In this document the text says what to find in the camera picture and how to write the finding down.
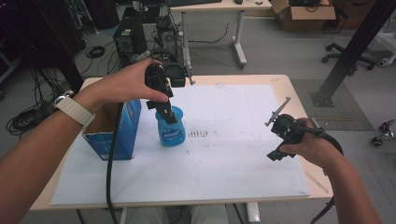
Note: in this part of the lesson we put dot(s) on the black office chair base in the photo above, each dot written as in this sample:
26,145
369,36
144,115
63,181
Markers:
337,56

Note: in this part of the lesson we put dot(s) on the blue cardboard box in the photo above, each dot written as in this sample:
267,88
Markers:
129,130

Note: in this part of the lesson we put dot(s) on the small black computer tower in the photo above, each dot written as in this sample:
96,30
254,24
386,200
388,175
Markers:
166,35

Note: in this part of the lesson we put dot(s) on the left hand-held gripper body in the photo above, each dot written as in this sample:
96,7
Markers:
158,79

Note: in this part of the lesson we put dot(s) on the large black computer tower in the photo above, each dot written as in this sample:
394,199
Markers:
129,34

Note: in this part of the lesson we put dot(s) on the chrome chair casters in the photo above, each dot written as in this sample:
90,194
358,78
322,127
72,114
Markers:
384,133

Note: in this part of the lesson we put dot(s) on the person's left hand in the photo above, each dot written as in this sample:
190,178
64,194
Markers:
121,85

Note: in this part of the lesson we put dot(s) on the person's right hand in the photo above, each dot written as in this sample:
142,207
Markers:
317,149

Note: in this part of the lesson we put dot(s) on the black metal post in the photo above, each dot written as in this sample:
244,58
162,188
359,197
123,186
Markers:
351,46

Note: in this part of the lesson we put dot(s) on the black device on table edge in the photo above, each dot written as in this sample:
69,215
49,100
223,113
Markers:
176,73

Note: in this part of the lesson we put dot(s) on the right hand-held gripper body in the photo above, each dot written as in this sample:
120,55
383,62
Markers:
288,129

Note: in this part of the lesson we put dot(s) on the white table leg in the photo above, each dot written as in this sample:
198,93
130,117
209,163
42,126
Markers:
252,213

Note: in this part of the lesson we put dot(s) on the white-legged wooden desk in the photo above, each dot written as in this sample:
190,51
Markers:
218,4

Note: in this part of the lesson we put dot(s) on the grey floor mat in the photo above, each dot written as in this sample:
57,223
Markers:
339,105

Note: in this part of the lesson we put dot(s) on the open brown cardboard box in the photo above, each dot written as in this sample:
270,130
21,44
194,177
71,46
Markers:
306,15

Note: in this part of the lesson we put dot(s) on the black computer mouse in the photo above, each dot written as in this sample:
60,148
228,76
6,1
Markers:
238,1

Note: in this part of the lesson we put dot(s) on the grey metal clamp stand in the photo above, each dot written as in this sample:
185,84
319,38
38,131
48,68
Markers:
188,67

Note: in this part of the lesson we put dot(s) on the black keyboard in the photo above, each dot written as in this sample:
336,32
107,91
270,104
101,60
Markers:
194,2

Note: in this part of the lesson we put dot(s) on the white band wristwatch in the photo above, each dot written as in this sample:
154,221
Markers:
73,109

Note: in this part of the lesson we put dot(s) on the blue plastic cup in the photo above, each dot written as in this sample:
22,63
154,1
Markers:
172,133

